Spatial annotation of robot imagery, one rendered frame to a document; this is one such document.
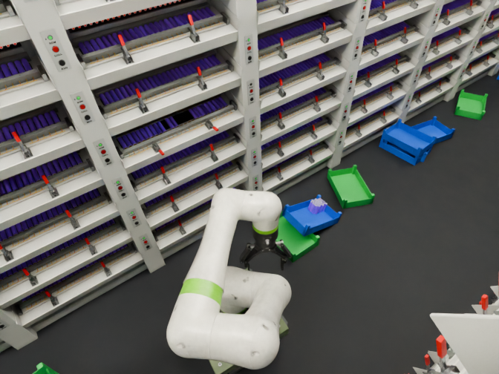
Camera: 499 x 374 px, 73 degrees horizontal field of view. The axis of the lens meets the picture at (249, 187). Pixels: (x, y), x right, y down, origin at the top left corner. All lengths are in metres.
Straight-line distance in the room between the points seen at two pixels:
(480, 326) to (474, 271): 2.01
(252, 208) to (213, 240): 0.17
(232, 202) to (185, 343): 0.44
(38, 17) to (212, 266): 0.85
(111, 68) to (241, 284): 0.88
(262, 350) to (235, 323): 0.09
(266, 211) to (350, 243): 1.09
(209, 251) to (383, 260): 1.29
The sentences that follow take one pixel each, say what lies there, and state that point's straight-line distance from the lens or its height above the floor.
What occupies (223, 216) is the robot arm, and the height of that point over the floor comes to 0.86.
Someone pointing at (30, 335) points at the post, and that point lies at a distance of 2.09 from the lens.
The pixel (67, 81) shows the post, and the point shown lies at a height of 1.17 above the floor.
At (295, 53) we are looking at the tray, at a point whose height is 0.96.
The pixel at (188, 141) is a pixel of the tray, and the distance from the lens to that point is 1.56.
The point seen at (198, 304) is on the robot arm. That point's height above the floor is 0.87.
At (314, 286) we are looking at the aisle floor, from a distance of 1.91.
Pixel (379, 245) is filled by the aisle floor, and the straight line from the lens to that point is 2.13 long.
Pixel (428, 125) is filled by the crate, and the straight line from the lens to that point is 3.11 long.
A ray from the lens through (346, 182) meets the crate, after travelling 2.42.
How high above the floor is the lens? 1.68
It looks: 46 degrees down
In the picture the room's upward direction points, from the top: 4 degrees counter-clockwise
